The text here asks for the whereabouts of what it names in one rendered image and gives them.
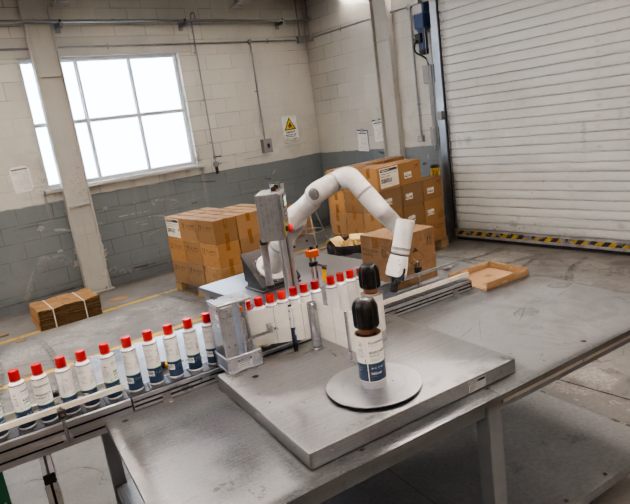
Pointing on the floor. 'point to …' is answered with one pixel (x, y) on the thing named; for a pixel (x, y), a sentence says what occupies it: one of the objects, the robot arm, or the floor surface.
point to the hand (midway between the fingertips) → (393, 287)
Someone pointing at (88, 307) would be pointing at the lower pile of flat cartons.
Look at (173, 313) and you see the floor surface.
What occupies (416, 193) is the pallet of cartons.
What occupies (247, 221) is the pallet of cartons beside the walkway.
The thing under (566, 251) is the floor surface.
